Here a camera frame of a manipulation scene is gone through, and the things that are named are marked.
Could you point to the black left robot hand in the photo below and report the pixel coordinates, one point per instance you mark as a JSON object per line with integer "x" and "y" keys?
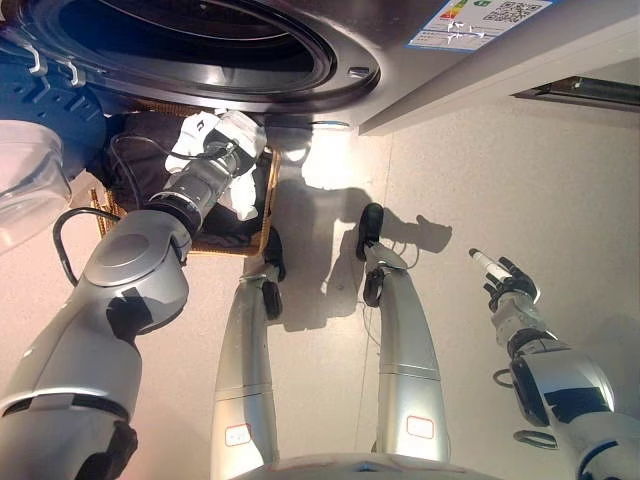
{"x": 215, "y": 146}

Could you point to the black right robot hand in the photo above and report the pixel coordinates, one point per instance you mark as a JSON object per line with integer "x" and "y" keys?
{"x": 517, "y": 287}

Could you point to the white cloth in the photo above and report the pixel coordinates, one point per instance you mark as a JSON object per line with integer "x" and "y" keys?
{"x": 241, "y": 196}

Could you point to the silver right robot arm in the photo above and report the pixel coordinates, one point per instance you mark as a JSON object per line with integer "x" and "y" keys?
{"x": 565, "y": 380}

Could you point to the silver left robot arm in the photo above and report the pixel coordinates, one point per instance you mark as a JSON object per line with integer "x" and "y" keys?
{"x": 125, "y": 280}

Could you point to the tan woven laundry basket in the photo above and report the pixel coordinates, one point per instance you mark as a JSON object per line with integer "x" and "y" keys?
{"x": 268, "y": 200}

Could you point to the black clothes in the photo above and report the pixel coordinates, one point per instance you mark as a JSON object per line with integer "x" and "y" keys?
{"x": 140, "y": 170}

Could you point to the round washing machine door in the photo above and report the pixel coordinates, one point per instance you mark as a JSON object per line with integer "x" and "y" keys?
{"x": 50, "y": 100}

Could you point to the grey front-load washing machine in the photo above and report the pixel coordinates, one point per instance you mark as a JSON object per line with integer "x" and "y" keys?
{"x": 350, "y": 30}

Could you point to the silver right robot leg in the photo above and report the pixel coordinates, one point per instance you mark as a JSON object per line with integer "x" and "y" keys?
{"x": 407, "y": 340}

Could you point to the silver robot leg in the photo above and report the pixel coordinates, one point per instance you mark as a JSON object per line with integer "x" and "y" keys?
{"x": 245, "y": 360}
{"x": 407, "y": 340}

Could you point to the black left robot foot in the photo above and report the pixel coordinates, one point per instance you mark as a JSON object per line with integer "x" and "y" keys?
{"x": 275, "y": 255}

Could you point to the black robot foot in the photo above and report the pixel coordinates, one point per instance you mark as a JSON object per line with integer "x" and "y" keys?
{"x": 275, "y": 255}
{"x": 370, "y": 225}

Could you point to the black right robot foot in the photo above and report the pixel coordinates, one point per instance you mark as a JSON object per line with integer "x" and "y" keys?
{"x": 370, "y": 225}

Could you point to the white appliance surround panel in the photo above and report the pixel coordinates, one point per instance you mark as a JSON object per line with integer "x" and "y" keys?
{"x": 500, "y": 85}

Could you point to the silver left robot leg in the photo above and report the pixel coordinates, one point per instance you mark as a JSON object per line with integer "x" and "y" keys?
{"x": 245, "y": 360}

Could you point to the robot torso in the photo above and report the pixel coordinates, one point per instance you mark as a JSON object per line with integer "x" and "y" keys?
{"x": 360, "y": 467}

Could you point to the energy label sticker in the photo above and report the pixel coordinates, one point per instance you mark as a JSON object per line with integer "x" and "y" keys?
{"x": 475, "y": 30}

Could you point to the black metal frame stand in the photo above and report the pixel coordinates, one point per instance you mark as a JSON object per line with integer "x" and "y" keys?
{"x": 590, "y": 90}

